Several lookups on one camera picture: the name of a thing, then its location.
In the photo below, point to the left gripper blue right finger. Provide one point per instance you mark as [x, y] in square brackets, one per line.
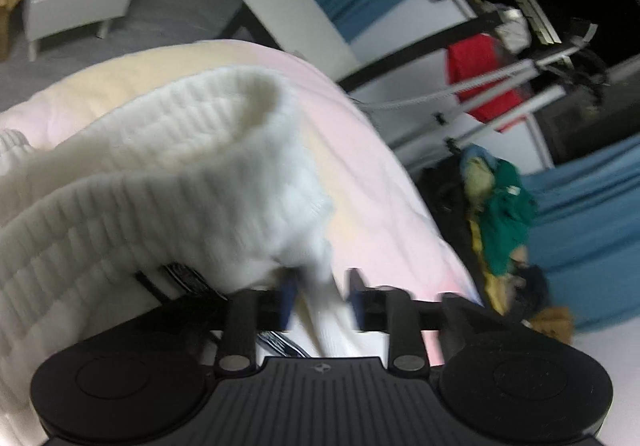
[392, 311]

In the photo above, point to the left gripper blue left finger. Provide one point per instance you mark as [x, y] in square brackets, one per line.
[257, 318]

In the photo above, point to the white knit garment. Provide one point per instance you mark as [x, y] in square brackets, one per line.
[209, 171]

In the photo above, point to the pastel multicolour bed sheet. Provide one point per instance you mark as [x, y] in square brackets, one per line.
[378, 221]

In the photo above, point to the green garment pile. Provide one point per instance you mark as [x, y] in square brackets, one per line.
[504, 210]

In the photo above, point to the right blue curtain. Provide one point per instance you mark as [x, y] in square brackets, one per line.
[585, 237]

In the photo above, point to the garment steamer stand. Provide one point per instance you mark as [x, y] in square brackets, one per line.
[497, 99]

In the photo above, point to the black chair white seat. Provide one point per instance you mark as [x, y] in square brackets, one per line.
[409, 35]

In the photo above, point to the dark window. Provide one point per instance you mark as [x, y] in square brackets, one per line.
[604, 107]

